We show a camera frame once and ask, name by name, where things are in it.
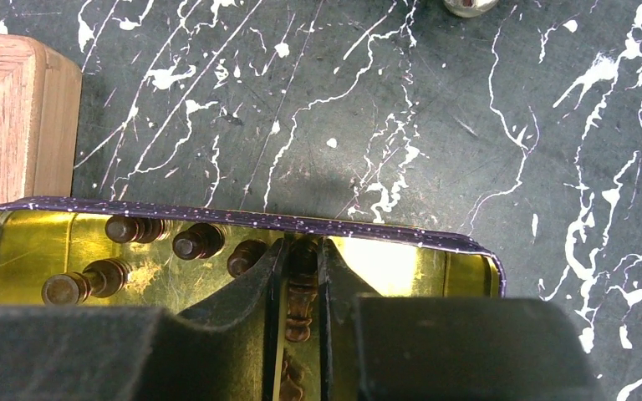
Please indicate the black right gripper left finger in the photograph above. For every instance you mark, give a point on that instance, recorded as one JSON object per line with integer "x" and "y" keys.
{"x": 229, "y": 345}

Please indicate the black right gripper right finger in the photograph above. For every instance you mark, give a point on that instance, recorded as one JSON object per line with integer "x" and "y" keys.
{"x": 338, "y": 287}

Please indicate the dark bishop chess piece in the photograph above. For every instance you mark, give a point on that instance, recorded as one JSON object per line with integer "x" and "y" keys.
{"x": 302, "y": 289}

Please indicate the gold tin with dark pieces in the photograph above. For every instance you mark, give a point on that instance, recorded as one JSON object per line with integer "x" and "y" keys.
{"x": 100, "y": 349}

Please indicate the wooden chess board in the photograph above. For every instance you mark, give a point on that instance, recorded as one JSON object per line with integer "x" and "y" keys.
{"x": 40, "y": 92}

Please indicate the dark pawn in tin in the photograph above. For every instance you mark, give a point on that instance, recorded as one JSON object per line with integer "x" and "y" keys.
{"x": 199, "y": 241}
{"x": 100, "y": 279}
{"x": 127, "y": 229}
{"x": 246, "y": 254}

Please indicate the round pastel drawer cabinet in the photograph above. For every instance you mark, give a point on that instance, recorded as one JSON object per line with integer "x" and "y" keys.
{"x": 469, "y": 8}

